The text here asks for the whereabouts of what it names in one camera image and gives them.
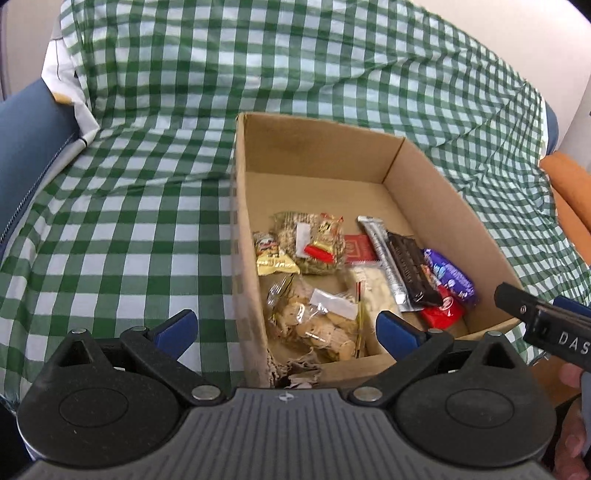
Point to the clear bag of nuts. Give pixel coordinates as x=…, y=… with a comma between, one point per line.
x=291, y=235

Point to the brown cardboard box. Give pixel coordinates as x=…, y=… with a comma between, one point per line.
x=323, y=184

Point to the white paper bag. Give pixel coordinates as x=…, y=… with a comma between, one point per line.
x=64, y=87

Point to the person's right hand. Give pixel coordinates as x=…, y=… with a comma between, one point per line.
x=575, y=438

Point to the red snack packet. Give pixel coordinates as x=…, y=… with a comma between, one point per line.
x=443, y=314

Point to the green white checked cloth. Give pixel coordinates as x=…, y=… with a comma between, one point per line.
x=161, y=138

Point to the dark brown chocolate bar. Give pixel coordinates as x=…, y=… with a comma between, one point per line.
x=411, y=272

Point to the orange cushion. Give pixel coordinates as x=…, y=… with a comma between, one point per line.
x=570, y=184

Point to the yellow candy packet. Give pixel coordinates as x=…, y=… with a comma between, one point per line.
x=274, y=258

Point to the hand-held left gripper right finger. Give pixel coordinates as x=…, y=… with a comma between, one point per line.
x=397, y=332

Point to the purple candy packet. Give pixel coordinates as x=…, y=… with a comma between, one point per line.
x=450, y=277

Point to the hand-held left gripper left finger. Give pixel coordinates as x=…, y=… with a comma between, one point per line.
x=178, y=330

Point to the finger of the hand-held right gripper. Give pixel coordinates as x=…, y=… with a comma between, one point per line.
x=515, y=297
x=572, y=307

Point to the silver white snack bar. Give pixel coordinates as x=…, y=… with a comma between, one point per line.
x=383, y=258

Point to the red square packet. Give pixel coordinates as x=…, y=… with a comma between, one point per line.
x=360, y=249

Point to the clear bag of cookies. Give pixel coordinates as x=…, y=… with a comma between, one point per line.
x=314, y=323

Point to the clear bag of white candies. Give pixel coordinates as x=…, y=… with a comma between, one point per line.
x=376, y=286

